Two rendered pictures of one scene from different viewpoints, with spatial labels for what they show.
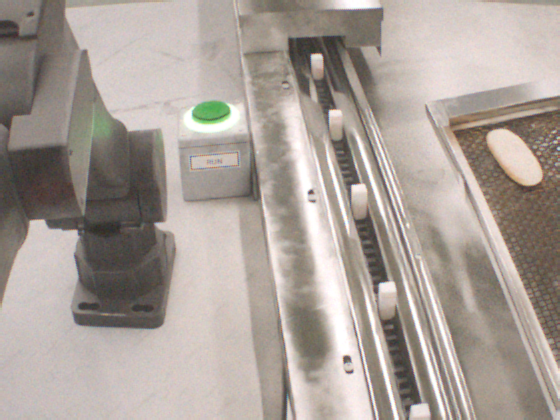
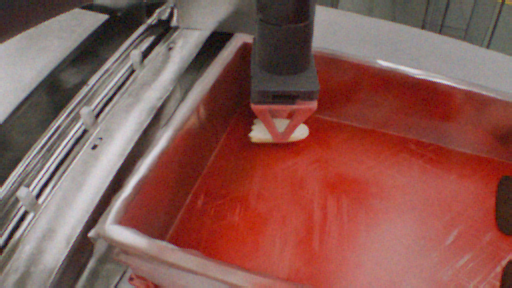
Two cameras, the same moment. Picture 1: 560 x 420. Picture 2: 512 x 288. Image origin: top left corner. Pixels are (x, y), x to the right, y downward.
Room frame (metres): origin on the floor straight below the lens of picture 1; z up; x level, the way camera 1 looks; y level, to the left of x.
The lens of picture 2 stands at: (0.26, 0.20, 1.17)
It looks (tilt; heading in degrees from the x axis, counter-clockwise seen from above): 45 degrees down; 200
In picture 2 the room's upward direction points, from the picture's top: straight up
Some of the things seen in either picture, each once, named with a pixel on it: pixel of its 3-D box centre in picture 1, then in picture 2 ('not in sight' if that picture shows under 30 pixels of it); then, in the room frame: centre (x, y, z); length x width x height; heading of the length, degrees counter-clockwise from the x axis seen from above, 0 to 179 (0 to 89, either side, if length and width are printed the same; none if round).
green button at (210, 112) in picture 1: (211, 116); not in sight; (0.78, 0.07, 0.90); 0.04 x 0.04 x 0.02
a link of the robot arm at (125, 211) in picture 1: (112, 191); not in sight; (0.60, 0.14, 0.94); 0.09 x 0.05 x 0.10; 3
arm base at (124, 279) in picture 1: (119, 249); not in sight; (0.62, 0.15, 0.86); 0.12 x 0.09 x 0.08; 177
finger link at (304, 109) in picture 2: not in sight; (281, 103); (-0.07, 0.11, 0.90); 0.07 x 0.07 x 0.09; 20
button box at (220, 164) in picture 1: (217, 163); not in sight; (0.78, 0.06, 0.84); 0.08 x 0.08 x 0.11; 5
